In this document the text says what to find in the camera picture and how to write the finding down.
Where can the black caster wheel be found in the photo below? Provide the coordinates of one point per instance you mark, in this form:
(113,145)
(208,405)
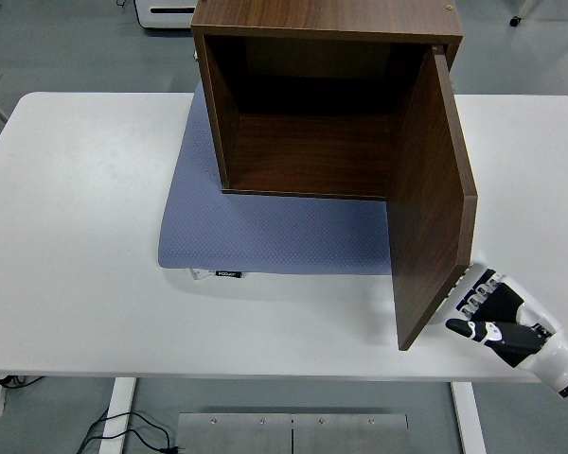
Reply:
(515,21)

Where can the brown wooden cabinet body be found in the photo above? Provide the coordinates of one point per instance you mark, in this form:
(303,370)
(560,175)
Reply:
(312,19)

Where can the blue-grey textured mat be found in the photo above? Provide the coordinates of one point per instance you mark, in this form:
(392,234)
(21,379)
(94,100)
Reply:
(265,232)

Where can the black mat label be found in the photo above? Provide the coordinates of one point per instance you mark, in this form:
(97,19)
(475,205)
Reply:
(228,274)

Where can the white mat tag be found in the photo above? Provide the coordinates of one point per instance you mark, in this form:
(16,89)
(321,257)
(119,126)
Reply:
(200,275)

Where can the white table leg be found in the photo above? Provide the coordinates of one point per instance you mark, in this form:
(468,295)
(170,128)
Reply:
(118,411)
(468,416)

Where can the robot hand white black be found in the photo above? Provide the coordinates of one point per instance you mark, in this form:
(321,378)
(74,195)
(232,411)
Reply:
(511,326)

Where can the white appliance box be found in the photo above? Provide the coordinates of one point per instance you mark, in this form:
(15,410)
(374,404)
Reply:
(170,20)

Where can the brown wooden cabinet door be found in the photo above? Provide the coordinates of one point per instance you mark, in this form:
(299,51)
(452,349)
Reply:
(426,227)

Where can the grey metal plate with screws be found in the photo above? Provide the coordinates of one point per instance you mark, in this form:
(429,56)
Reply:
(350,435)
(232,435)

